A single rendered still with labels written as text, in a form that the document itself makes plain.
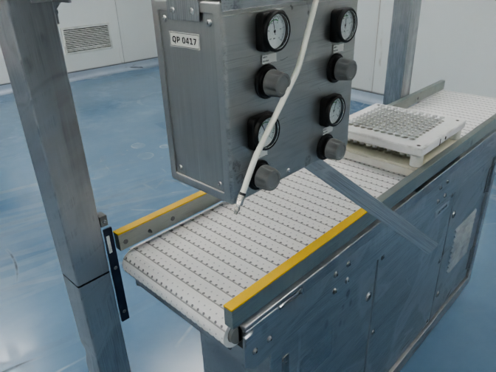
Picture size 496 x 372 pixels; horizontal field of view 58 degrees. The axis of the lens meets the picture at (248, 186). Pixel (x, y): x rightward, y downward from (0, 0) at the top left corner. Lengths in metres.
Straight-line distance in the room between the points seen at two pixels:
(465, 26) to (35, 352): 3.47
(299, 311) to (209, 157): 0.36
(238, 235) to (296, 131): 0.34
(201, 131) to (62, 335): 1.51
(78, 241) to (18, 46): 0.30
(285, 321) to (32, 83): 0.50
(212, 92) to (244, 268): 0.36
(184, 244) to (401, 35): 0.97
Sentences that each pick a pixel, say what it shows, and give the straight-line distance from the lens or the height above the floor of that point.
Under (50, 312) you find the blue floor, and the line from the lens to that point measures 2.02.
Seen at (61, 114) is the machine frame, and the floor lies 1.05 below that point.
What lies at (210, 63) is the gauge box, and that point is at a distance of 0.43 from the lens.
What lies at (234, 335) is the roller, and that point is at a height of 0.78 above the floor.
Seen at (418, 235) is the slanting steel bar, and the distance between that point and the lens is 0.78.
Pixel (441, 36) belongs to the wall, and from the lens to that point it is 4.02.
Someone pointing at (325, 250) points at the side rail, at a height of 0.82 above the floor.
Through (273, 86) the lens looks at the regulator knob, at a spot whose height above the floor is 1.13.
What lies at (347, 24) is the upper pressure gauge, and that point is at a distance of 0.54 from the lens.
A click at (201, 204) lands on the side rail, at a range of 0.88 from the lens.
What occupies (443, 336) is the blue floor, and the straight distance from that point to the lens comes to 1.85.
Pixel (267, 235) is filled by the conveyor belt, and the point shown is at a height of 0.80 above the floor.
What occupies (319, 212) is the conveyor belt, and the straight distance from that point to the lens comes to 0.88.
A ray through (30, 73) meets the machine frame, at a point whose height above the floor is 1.11.
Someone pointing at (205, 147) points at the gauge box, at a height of 1.06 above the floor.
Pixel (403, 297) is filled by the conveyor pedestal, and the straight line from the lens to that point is 1.37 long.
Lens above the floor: 1.24
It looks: 27 degrees down
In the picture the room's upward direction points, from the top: 2 degrees counter-clockwise
